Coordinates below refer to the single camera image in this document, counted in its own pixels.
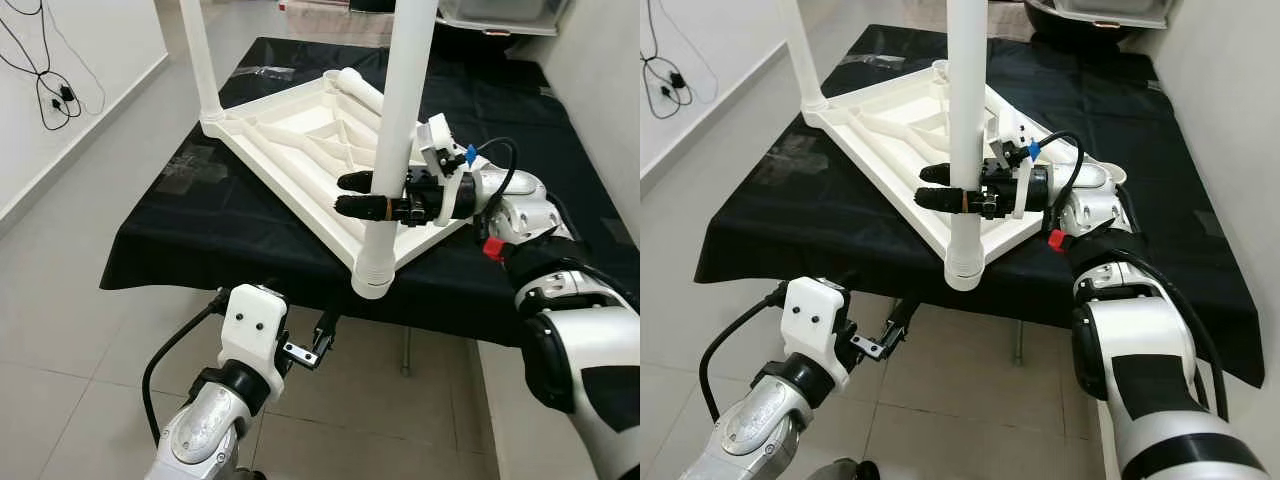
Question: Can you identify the white plastic children table top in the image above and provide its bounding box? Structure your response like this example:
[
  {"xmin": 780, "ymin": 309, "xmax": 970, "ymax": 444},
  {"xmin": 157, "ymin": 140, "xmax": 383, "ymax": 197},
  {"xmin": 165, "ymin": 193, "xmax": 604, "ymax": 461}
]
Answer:
[
  {"xmin": 803, "ymin": 60, "xmax": 1129, "ymax": 291},
  {"xmin": 200, "ymin": 68, "xmax": 496, "ymax": 286}
]

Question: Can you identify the clear tape patch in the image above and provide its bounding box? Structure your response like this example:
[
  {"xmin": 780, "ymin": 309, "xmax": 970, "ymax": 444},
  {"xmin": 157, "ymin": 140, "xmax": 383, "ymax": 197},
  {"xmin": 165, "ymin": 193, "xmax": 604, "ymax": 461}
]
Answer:
[
  {"xmin": 755, "ymin": 135, "xmax": 831, "ymax": 186},
  {"xmin": 160, "ymin": 145, "xmax": 231, "ymax": 196}
]

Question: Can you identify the black cloth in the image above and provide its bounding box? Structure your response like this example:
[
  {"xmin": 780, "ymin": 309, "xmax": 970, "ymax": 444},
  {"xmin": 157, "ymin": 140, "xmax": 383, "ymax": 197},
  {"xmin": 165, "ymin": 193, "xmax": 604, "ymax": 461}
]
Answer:
[
  {"xmin": 695, "ymin": 25, "xmax": 1263, "ymax": 389},
  {"xmin": 100, "ymin": 38, "xmax": 641, "ymax": 346}
]

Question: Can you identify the black wok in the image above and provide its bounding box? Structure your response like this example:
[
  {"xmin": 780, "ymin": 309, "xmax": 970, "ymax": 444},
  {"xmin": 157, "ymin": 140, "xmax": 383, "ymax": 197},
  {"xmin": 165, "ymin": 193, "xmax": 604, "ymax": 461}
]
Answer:
[{"xmin": 1025, "ymin": 0, "xmax": 1171, "ymax": 46}]

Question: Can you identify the clear plastic storage container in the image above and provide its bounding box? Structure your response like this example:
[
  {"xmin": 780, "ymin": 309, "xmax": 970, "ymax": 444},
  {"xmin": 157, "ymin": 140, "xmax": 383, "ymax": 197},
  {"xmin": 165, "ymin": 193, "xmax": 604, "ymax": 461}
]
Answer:
[
  {"xmin": 437, "ymin": 0, "xmax": 573, "ymax": 37},
  {"xmin": 1055, "ymin": 0, "xmax": 1171, "ymax": 29}
]

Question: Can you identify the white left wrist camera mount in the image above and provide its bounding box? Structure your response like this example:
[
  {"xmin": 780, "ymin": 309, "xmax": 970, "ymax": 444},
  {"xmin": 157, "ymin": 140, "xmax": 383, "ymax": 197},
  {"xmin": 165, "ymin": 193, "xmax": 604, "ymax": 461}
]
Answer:
[
  {"xmin": 218, "ymin": 284, "xmax": 291, "ymax": 386},
  {"xmin": 782, "ymin": 277, "xmax": 851, "ymax": 386}
]

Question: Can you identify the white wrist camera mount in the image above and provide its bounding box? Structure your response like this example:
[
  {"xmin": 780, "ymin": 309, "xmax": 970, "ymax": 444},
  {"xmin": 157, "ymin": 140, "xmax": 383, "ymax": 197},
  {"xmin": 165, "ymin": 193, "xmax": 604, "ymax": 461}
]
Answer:
[
  {"xmin": 782, "ymin": 277, "xmax": 851, "ymax": 386},
  {"xmin": 218, "ymin": 284, "xmax": 291, "ymax": 386},
  {"xmin": 990, "ymin": 108, "xmax": 1049, "ymax": 221},
  {"xmin": 418, "ymin": 113, "xmax": 473, "ymax": 229}
]

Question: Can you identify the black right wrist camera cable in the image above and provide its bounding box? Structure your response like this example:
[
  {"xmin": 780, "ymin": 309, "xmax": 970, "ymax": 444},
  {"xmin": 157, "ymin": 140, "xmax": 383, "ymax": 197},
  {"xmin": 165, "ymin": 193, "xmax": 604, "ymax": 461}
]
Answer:
[
  {"xmin": 464, "ymin": 138, "xmax": 519, "ymax": 216},
  {"xmin": 1026, "ymin": 132, "xmax": 1086, "ymax": 206}
]

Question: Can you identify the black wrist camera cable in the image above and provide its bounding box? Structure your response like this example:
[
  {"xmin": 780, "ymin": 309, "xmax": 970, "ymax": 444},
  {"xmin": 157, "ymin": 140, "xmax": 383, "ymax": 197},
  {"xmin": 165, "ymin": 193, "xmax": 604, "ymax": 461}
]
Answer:
[
  {"xmin": 698, "ymin": 283, "xmax": 791, "ymax": 421},
  {"xmin": 464, "ymin": 138, "xmax": 519, "ymax": 216},
  {"xmin": 1026, "ymin": 132, "xmax": 1086, "ymax": 206},
  {"xmin": 140, "ymin": 290, "xmax": 226, "ymax": 446}
]

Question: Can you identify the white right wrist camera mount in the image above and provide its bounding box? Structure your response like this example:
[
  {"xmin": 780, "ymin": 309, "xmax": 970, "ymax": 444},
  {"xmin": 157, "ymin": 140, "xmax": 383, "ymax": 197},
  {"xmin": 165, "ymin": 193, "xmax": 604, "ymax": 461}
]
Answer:
[
  {"xmin": 990, "ymin": 108, "xmax": 1049, "ymax": 221},
  {"xmin": 418, "ymin": 113, "xmax": 473, "ymax": 229}
]

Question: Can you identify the black left wrist camera cable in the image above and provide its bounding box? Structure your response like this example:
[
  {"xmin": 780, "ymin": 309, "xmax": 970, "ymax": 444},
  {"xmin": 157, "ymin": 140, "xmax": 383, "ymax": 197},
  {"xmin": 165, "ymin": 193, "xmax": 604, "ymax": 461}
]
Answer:
[
  {"xmin": 140, "ymin": 290, "xmax": 226, "ymax": 446},
  {"xmin": 698, "ymin": 283, "xmax": 791, "ymax": 421}
]

